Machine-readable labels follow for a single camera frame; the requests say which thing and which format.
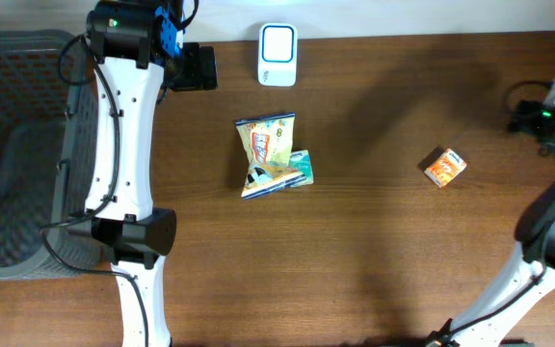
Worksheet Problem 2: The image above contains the yellow snack bag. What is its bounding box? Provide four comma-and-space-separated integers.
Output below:
235, 113, 305, 200

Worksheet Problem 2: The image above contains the white barcode scanner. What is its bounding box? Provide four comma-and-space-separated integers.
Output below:
257, 23, 298, 87

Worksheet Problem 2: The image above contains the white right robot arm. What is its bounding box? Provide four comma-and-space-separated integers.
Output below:
423, 78, 555, 347

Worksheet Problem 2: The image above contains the green tissue pack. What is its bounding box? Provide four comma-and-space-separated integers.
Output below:
289, 149, 314, 187

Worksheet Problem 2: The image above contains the orange tissue pack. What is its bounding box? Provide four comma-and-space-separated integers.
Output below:
424, 148, 467, 188

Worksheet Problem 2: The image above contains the grey plastic basket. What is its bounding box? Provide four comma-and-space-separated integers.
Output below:
0, 30, 97, 280

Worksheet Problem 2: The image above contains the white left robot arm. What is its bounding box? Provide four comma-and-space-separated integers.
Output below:
69, 1, 217, 346

